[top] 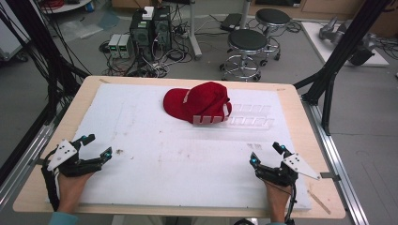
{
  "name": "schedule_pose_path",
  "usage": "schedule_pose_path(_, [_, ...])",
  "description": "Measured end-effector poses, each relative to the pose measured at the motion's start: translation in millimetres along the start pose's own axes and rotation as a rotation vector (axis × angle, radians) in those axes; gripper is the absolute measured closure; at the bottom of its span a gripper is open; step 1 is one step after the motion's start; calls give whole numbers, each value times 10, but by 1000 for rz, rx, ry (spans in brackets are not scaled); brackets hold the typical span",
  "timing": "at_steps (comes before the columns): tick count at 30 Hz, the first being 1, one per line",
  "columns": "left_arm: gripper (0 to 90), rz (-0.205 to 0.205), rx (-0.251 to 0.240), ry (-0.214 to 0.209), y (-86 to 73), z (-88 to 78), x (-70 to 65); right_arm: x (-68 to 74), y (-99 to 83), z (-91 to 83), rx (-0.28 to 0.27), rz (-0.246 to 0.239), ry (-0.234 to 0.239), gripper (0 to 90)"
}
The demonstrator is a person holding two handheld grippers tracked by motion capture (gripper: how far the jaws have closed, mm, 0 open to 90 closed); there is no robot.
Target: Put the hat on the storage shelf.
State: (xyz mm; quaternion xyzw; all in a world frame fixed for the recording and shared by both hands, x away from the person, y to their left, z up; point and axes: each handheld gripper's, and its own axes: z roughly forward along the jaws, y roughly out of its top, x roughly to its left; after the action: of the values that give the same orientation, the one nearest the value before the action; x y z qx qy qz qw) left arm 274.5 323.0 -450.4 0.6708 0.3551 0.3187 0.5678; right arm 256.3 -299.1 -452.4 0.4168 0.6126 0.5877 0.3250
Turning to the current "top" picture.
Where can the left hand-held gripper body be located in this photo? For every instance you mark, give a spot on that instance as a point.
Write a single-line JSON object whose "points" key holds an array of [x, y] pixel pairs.
{"points": [[64, 153]]}

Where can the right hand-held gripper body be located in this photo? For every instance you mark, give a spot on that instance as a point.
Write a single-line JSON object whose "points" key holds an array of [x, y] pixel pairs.
{"points": [[281, 175]]}

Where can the clear acrylic rack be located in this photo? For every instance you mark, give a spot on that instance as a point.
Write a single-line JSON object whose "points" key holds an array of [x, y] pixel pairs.
{"points": [[250, 120]]}

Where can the red baseball cap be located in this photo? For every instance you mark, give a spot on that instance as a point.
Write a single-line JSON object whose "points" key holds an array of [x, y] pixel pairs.
{"points": [[200, 101]]}

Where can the person's right hand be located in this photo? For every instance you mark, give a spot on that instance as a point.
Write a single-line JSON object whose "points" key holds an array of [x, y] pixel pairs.
{"points": [[278, 200]]}

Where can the person's left hand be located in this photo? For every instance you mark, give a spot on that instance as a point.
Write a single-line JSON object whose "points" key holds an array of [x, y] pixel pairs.
{"points": [[70, 190]]}

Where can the thin wooden stick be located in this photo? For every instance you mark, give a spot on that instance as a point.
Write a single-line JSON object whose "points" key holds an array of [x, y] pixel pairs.
{"points": [[319, 202]]}

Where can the white foam board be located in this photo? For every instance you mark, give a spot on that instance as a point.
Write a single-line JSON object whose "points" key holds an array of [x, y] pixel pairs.
{"points": [[175, 162]]}

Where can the grey power supply unit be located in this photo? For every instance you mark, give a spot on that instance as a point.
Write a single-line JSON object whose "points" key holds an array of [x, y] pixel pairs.
{"points": [[125, 46], [114, 45]]}

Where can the clear plastic sheet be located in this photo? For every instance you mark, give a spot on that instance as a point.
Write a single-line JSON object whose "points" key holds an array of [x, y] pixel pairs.
{"points": [[79, 29]]}

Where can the black round stool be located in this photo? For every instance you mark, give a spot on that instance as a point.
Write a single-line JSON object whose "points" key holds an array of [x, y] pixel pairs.
{"points": [[247, 40], [272, 17]]}

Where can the white floor platform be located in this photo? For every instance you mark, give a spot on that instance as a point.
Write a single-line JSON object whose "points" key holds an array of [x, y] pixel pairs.
{"points": [[316, 37]]}

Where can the black computer tower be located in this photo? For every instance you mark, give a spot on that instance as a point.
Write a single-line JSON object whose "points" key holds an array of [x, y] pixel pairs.
{"points": [[140, 34], [162, 28]]}

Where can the grey robot device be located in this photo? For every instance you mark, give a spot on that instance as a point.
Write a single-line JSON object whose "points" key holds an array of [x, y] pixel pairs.
{"points": [[359, 43]]}

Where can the white round table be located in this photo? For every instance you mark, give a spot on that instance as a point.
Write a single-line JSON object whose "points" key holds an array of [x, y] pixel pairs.
{"points": [[62, 6]]}

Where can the black flat case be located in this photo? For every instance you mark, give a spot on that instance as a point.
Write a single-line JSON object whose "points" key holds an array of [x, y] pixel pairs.
{"points": [[231, 22]]}

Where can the white box on tower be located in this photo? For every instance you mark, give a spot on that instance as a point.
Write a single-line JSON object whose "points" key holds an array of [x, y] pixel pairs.
{"points": [[148, 13]]}

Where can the grey table leg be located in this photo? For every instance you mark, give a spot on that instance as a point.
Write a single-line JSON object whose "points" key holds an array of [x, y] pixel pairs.
{"points": [[194, 31]]}

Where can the aluminium frame rail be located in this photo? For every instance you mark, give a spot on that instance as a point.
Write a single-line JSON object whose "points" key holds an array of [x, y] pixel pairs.
{"points": [[338, 162], [22, 159]]}

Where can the black metal frame post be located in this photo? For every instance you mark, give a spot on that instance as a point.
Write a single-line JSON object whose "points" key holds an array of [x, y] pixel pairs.
{"points": [[37, 47], [341, 53]]}

